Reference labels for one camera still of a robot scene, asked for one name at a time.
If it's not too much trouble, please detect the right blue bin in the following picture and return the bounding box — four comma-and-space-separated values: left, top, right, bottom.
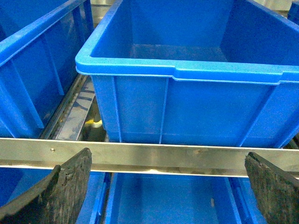
287, 0, 299, 25

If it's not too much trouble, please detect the steel roller track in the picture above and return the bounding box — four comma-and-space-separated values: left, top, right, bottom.
39, 75, 95, 140

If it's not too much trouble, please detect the steel front shelf rail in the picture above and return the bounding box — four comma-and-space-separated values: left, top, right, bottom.
0, 138, 299, 177

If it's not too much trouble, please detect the left blue bin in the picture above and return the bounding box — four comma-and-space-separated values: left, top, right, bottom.
0, 0, 93, 138

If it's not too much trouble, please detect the lower shelf blue bin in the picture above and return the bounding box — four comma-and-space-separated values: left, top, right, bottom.
77, 171, 267, 224

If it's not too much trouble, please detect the empty middle blue bin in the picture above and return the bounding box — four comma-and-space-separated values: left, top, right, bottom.
75, 0, 299, 148

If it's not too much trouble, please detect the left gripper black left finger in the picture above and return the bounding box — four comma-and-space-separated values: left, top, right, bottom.
0, 148, 92, 224

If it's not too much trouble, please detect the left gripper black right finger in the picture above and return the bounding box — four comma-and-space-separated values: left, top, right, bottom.
245, 152, 299, 224

